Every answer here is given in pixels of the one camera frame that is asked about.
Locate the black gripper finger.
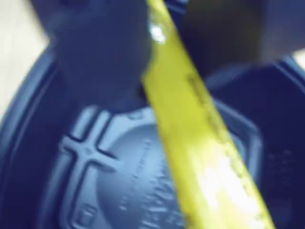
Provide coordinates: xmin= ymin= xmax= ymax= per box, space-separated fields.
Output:
xmin=30 ymin=0 xmax=157 ymax=113
xmin=164 ymin=0 xmax=305 ymax=78

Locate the black plastic bowl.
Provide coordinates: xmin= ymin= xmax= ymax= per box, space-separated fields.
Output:
xmin=0 ymin=42 xmax=305 ymax=229

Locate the yellow instant coffee stick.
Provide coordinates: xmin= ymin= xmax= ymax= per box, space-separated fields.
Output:
xmin=142 ymin=0 xmax=277 ymax=229

